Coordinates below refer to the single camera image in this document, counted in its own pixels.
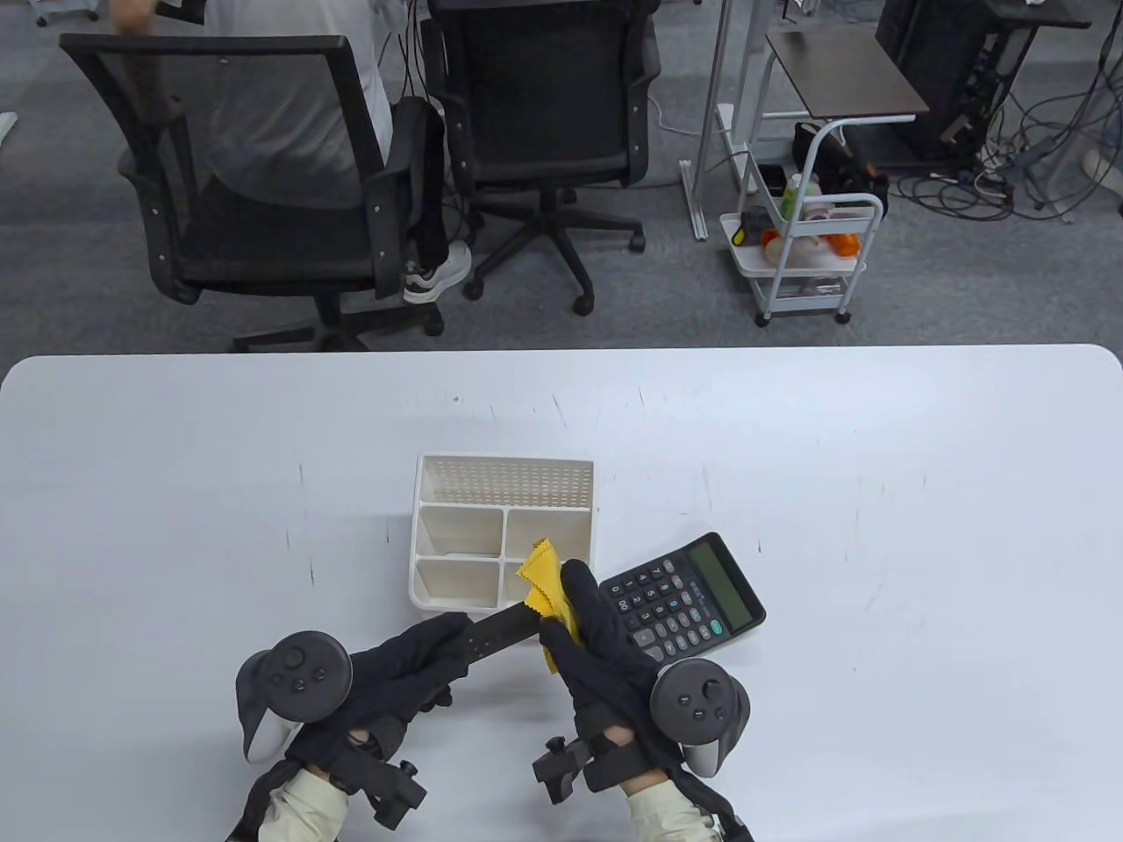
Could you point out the black mesh office chair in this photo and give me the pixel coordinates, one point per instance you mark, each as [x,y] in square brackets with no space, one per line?
[254,228]
[544,88]

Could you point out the white wheeled utility cart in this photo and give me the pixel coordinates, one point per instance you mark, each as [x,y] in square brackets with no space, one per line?
[816,281]

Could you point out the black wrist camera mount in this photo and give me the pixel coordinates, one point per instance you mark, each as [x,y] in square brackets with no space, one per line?
[561,767]
[390,789]

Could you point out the orange object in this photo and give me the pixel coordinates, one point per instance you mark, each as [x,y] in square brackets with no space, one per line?
[840,243]

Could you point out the white metal frame stand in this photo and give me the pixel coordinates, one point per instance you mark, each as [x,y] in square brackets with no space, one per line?
[715,114]

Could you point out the green bottle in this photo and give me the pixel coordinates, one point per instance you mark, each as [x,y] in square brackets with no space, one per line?
[791,197]

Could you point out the black remote control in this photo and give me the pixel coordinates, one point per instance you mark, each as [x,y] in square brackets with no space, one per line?
[496,633]

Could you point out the black equipment stand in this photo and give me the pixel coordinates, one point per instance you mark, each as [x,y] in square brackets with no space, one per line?
[939,70]

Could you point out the dark grey handheld controller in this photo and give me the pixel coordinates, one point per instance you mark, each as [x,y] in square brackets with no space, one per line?
[702,702]
[298,675]

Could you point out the black calculator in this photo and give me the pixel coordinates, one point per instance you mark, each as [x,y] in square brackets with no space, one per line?
[693,596]

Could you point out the person's left hand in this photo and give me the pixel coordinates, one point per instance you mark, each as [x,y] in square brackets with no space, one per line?
[395,684]

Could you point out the person's right hand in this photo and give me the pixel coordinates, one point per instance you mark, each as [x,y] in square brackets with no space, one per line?
[605,675]

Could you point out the brown top side table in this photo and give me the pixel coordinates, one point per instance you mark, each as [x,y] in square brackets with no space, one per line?
[842,74]

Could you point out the white plastic organizer basket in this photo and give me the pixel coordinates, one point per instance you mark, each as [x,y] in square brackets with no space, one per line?
[504,482]

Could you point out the yellow cleaning cloth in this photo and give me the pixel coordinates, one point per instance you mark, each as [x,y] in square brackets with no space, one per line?
[544,579]

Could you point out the person's right forearm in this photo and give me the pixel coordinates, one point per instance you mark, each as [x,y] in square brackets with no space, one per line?
[671,811]

